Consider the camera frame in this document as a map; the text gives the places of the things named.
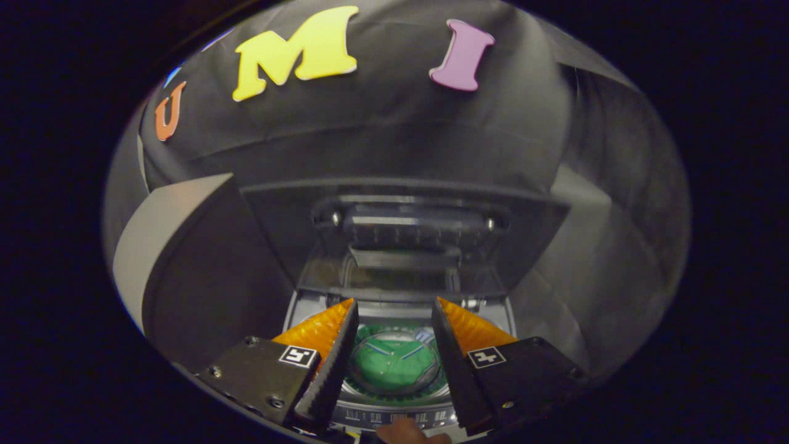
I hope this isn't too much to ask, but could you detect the black backdrop cloth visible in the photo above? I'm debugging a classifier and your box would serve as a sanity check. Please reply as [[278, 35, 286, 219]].
[[102, 0, 691, 378]]

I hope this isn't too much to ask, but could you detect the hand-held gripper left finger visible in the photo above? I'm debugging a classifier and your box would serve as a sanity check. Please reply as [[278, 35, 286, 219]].
[[196, 298, 360, 431]]

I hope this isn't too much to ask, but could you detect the beige cabinet with black sides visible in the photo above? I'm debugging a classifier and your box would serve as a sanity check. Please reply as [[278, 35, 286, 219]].
[[112, 173, 293, 372]]

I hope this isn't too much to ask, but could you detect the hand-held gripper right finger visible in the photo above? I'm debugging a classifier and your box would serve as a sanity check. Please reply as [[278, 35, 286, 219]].
[[431, 297, 591, 436]]

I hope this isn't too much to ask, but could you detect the green polo shirt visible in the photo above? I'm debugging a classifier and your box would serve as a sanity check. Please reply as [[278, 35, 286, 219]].
[[351, 325, 442, 397]]

